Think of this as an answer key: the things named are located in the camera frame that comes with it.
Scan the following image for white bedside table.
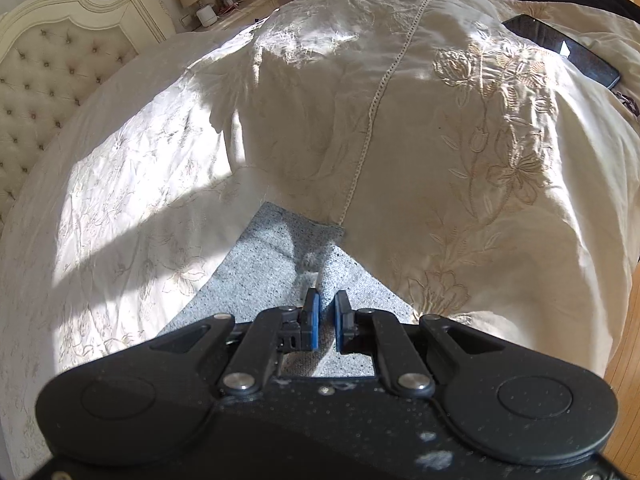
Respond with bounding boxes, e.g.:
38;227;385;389
196;0;280;32

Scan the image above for cream tufted headboard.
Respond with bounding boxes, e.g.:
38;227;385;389
0;0;176;216

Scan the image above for cream embroidered bedspread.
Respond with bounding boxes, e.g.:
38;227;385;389
1;0;639;477

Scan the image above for grey speckled pants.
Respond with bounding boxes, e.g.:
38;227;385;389
163;203;416;377

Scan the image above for black smartphone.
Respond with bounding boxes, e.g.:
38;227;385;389
503;14;620;90

